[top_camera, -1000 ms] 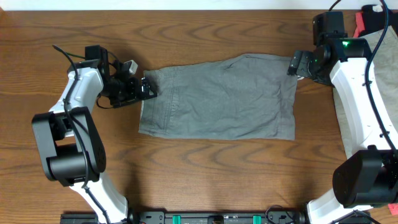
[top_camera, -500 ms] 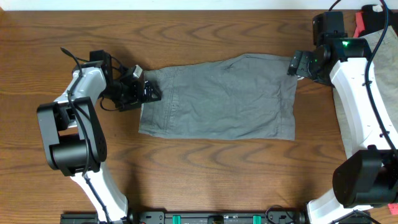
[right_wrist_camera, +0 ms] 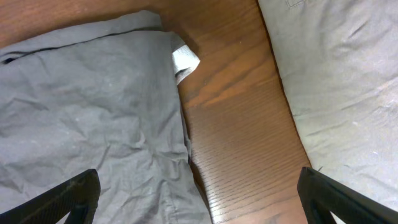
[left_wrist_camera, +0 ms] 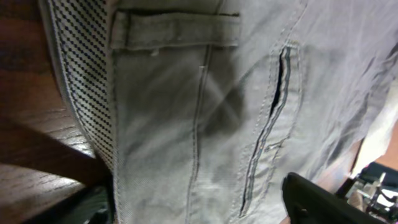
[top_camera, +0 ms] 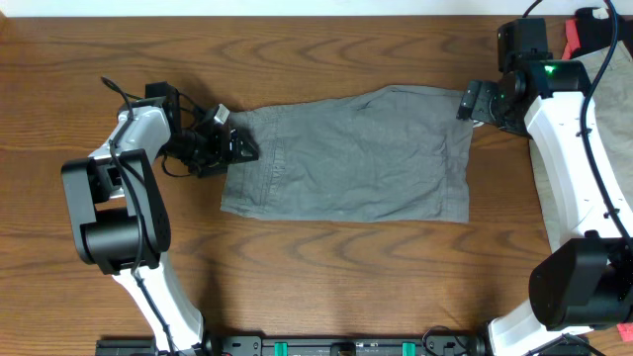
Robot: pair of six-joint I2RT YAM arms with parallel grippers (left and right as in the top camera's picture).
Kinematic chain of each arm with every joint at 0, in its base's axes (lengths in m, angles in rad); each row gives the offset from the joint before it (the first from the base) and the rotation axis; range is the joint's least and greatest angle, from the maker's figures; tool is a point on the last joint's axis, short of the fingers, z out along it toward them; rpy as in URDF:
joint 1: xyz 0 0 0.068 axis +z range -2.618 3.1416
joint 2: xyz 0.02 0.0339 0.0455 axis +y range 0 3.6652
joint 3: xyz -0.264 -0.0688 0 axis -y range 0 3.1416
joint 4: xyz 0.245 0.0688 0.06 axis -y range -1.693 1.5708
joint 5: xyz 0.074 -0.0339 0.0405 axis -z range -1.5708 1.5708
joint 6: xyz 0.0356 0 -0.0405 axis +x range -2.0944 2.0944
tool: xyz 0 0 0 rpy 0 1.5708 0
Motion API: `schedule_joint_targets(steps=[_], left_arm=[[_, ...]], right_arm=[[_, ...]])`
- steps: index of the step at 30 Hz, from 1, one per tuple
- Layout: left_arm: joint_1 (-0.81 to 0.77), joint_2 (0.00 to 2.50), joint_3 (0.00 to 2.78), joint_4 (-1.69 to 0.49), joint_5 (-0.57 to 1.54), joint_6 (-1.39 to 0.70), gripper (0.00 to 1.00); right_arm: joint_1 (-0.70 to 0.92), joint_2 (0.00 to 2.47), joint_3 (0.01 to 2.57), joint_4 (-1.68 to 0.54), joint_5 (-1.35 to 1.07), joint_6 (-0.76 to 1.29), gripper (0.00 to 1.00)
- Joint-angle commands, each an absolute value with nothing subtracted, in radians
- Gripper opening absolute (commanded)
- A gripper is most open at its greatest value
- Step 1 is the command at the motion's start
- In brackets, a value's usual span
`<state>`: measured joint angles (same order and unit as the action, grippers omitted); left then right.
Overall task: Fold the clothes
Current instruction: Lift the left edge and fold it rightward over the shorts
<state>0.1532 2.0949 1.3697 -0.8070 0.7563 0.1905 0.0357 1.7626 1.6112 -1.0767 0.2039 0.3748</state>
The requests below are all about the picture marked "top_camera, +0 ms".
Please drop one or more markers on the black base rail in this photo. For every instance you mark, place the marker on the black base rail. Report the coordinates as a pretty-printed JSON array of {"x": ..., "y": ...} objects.
[{"x": 436, "y": 343}]

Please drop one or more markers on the red garment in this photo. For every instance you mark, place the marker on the red garment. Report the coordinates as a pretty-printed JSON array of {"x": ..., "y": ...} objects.
[{"x": 573, "y": 41}]

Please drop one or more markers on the red cloth corner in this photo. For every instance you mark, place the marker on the red cloth corner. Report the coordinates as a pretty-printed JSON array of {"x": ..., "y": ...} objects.
[{"x": 625, "y": 331}]

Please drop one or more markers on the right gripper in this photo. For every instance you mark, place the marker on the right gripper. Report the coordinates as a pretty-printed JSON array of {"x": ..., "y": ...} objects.
[{"x": 478, "y": 105}]

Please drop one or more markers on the black garment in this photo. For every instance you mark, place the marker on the black garment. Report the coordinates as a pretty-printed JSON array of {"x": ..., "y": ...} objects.
[{"x": 595, "y": 34}]

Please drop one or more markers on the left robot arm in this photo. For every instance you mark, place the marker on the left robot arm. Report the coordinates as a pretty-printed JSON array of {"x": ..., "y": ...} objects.
[{"x": 119, "y": 221}]

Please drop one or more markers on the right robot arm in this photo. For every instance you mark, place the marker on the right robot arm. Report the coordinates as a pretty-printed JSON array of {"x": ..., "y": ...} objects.
[{"x": 586, "y": 282}]

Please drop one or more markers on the grey shorts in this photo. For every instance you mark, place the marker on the grey shorts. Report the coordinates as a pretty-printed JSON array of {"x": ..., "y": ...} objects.
[{"x": 395, "y": 154}]

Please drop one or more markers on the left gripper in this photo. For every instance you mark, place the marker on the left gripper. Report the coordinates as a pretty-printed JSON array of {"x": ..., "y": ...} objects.
[{"x": 221, "y": 157}]

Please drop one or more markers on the beige shorts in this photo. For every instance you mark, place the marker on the beige shorts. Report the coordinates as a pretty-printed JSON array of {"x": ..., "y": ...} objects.
[{"x": 613, "y": 98}]

